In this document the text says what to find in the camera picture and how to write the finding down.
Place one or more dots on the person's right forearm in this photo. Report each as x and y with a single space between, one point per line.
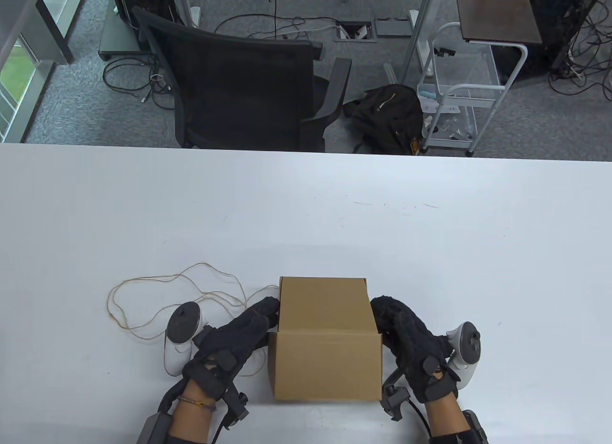
447 420

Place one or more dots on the black backpack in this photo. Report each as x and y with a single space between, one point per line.
387 118

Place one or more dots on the open floor socket box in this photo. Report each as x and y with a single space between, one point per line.
355 31

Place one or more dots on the black mesh office chair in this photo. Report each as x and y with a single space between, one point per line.
239 90

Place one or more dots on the small black device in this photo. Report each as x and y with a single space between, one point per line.
444 52

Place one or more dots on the small light blue item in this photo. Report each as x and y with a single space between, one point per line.
428 95

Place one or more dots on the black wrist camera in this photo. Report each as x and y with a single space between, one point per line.
236 410
397 401

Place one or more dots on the grey and white controller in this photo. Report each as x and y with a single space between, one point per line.
184 319
466 348

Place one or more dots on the silver metal desk leg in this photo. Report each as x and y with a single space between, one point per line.
416 32

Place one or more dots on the brown cardboard box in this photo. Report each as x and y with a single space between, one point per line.
325 362

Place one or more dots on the person's left forearm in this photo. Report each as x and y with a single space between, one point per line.
189 425

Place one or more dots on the person's right hand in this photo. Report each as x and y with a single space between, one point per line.
416 348

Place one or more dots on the person's left hand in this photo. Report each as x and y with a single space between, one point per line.
234 341

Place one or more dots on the dark grey stand base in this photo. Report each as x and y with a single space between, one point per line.
117 37

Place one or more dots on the dark brown side desk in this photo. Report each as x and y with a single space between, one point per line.
497 13

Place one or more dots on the window with grey frame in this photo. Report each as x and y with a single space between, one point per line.
12 85

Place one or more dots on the grey floor cover plate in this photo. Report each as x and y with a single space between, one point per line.
392 27

